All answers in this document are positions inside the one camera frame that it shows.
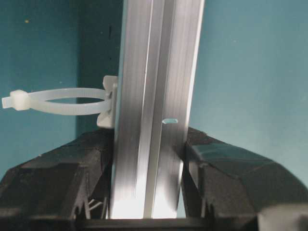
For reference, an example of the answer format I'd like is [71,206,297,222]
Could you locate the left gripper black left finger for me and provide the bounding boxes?
[0,129,114,219]

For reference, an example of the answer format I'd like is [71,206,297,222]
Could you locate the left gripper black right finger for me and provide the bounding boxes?
[182,128,308,217]

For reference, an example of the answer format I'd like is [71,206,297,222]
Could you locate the large aluminium rail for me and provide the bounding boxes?
[109,0,205,219]

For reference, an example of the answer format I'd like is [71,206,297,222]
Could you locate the left white zip tie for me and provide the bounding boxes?
[1,76,118,129]

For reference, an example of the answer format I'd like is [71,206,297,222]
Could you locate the teal felt table cover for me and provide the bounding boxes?
[0,0,308,183]

